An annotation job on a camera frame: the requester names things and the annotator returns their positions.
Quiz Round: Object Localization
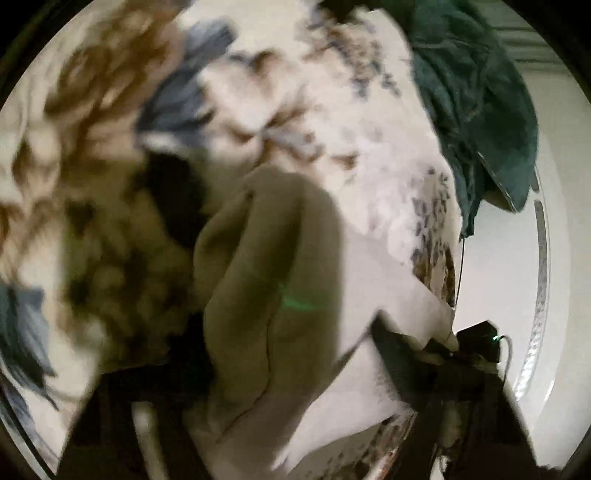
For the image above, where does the grey cable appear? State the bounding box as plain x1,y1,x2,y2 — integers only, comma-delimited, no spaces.
496,335,514,386

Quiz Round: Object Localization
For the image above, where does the teal cloth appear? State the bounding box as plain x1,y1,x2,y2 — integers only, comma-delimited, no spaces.
323,0,540,238

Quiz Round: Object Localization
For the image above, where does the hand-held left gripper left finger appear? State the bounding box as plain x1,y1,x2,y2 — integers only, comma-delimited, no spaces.
56,357,215,480

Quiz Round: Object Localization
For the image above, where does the thin black cable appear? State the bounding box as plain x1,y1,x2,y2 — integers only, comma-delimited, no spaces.
455,233,466,309

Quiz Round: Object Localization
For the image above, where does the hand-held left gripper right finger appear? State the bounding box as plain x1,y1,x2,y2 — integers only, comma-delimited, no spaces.
370,318,555,480

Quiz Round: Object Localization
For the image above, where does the olive green garment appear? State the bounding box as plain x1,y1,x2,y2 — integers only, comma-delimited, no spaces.
193,165,345,464

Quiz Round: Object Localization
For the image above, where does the white garment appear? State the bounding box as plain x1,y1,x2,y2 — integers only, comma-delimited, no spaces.
203,231,459,480

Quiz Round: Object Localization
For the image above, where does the floral printed bed sheet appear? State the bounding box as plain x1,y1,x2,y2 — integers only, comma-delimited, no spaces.
0,0,465,480

